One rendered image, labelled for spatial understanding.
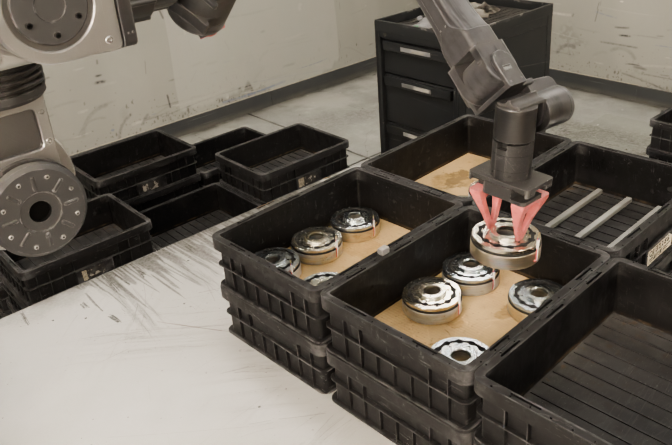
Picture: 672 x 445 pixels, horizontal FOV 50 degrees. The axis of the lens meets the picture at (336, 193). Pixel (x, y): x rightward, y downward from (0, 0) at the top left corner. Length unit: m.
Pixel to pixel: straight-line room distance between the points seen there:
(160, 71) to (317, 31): 1.20
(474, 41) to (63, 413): 0.95
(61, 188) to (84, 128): 3.19
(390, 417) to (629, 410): 0.35
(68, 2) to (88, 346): 0.90
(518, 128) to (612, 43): 3.84
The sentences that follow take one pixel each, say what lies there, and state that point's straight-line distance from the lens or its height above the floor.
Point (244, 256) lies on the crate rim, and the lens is 1.30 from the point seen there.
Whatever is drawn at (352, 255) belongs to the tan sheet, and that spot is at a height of 0.83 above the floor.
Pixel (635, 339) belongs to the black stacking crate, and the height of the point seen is 0.83.
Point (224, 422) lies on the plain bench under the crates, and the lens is 1.32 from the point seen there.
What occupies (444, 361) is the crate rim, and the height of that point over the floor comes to 0.93.
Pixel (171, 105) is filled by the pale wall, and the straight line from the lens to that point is 4.52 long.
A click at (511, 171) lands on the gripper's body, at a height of 1.15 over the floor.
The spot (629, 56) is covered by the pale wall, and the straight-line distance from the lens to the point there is 4.80.
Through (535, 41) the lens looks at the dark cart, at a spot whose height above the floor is 0.76.
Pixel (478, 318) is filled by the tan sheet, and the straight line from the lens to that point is 1.28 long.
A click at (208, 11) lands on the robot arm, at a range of 0.90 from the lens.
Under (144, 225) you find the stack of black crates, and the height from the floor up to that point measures 0.59.
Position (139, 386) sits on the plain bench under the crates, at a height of 0.70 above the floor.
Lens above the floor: 1.58
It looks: 26 degrees down
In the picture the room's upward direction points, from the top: 5 degrees counter-clockwise
